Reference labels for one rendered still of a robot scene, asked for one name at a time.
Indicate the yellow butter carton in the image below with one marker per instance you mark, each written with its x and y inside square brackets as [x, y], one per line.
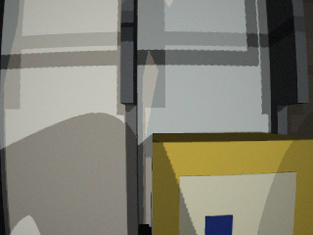
[232, 183]

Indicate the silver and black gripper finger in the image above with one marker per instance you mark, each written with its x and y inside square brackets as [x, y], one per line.
[145, 229]

